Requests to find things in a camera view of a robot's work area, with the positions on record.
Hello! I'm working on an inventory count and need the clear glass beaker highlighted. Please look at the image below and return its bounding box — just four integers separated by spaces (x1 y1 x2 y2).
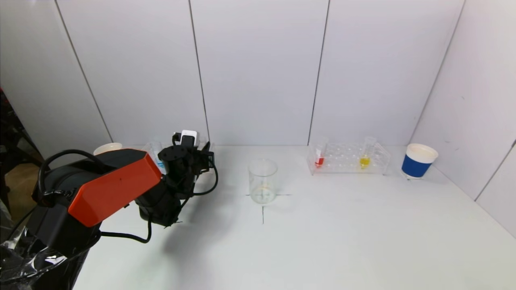
248 158 278 205

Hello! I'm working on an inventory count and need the test tube with red pigment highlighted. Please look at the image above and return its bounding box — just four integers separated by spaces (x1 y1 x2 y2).
315 137 328 169

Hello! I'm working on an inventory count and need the clear acrylic test tube rack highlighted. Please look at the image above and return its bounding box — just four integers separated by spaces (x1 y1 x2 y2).
143 142 218 174
307 142 391 176

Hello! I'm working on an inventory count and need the test tube with blue pigment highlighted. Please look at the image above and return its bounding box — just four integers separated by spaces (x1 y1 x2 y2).
152 139 165 169

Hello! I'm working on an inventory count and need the test tube with yellow pigment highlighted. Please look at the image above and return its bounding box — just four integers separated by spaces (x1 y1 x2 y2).
359 137 377 170

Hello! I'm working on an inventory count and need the white paper cup blue sleeve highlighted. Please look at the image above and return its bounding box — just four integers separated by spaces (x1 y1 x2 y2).
402 144 439 180
94 142 123 155

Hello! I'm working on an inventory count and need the clear plastic wrap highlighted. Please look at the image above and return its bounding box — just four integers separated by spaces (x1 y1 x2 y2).
0 230 89 290

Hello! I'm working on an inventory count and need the thin black camera cable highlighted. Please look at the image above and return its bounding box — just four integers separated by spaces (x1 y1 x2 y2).
100 161 219 244

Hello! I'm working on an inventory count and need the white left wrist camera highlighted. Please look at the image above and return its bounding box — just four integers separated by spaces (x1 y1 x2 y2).
173 130 199 149

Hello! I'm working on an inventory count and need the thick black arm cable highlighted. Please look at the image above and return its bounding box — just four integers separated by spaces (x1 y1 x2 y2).
38 148 103 202

